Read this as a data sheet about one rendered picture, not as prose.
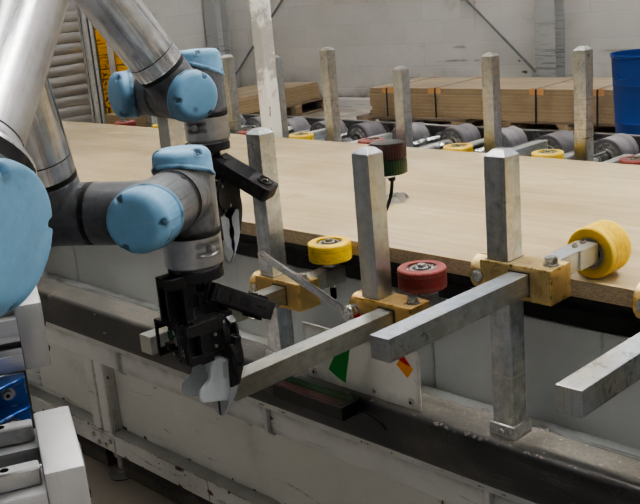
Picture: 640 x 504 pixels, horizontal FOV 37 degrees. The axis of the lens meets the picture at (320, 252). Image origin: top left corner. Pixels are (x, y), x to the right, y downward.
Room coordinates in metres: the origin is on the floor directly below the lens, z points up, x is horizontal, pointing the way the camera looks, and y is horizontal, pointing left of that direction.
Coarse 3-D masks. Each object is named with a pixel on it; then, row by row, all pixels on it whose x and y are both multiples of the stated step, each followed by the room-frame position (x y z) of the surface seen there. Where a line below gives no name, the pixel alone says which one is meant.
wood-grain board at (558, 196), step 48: (96, 144) 3.24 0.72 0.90; (144, 144) 3.14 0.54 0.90; (240, 144) 2.96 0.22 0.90; (288, 144) 2.88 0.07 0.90; (336, 144) 2.80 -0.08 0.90; (240, 192) 2.23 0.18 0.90; (288, 192) 2.18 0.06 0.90; (336, 192) 2.14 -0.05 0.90; (432, 192) 2.05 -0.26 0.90; (480, 192) 2.01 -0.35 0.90; (528, 192) 1.97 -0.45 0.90; (576, 192) 1.93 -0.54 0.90; (624, 192) 1.90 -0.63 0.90; (288, 240) 1.84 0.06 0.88; (432, 240) 1.66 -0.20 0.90; (480, 240) 1.63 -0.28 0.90; (528, 240) 1.61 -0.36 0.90; (576, 288) 1.37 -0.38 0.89; (624, 288) 1.31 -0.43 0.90
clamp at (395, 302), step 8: (352, 296) 1.49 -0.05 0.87; (360, 296) 1.47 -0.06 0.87; (392, 296) 1.46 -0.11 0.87; (400, 296) 1.45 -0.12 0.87; (360, 304) 1.46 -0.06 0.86; (368, 304) 1.45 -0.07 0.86; (376, 304) 1.44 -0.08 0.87; (384, 304) 1.43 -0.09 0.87; (392, 304) 1.42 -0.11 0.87; (400, 304) 1.41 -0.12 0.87; (424, 304) 1.41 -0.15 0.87; (360, 312) 1.46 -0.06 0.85; (368, 312) 1.45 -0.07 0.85; (400, 312) 1.40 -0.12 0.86; (408, 312) 1.39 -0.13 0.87; (416, 312) 1.40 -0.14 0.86; (400, 320) 1.40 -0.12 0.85
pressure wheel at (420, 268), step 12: (408, 264) 1.50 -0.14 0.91; (420, 264) 1.48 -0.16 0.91; (432, 264) 1.50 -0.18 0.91; (444, 264) 1.49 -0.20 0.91; (408, 276) 1.46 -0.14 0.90; (420, 276) 1.45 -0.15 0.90; (432, 276) 1.45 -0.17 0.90; (444, 276) 1.46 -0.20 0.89; (408, 288) 1.46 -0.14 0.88; (420, 288) 1.45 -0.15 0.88; (432, 288) 1.45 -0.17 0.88
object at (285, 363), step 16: (432, 304) 1.48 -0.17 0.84; (352, 320) 1.39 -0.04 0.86; (368, 320) 1.38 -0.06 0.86; (384, 320) 1.40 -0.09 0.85; (320, 336) 1.33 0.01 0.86; (336, 336) 1.33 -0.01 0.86; (352, 336) 1.35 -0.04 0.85; (368, 336) 1.37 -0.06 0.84; (288, 352) 1.28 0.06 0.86; (304, 352) 1.28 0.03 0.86; (320, 352) 1.30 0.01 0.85; (336, 352) 1.32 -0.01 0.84; (256, 368) 1.23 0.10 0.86; (272, 368) 1.24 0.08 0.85; (288, 368) 1.26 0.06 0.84; (304, 368) 1.28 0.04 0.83; (240, 384) 1.20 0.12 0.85; (256, 384) 1.22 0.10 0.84; (272, 384) 1.24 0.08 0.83
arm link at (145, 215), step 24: (96, 192) 1.08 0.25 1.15; (120, 192) 1.06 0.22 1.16; (144, 192) 1.04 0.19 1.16; (168, 192) 1.06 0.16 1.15; (192, 192) 1.11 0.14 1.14; (96, 216) 1.06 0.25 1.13; (120, 216) 1.04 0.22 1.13; (144, 216) 1.03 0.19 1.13; (168, 216) 1.03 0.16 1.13; (192, 216) 1.10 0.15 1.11; (96, 240) 1.08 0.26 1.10; (120, 240) 1.04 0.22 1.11; (144, 240) 1.03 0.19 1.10; (168, 240) 1.05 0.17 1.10
